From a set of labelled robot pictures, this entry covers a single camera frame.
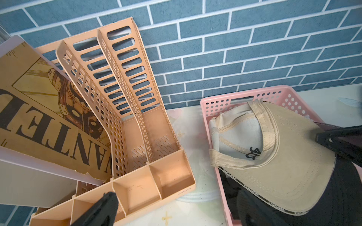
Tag wanted poster book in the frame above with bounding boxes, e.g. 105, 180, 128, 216
1, 36, 112, 185

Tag floral table mat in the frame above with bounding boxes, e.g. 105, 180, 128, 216
131, 86, 362, 226

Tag pink plastic basket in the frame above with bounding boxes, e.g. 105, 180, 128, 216
200, 85, 362, 226

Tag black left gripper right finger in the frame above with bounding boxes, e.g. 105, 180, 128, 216
315, 125, 362, 167

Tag black baseball cap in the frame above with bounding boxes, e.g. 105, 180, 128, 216
217, 148, 362, 226

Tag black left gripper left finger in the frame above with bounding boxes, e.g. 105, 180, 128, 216
71, 192, 119, 226

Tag orange plastic file organizer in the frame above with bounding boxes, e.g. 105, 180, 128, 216
30, 18, 196, 226

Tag beige baseball cap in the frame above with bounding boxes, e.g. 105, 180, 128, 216
208, 100, 337, 216

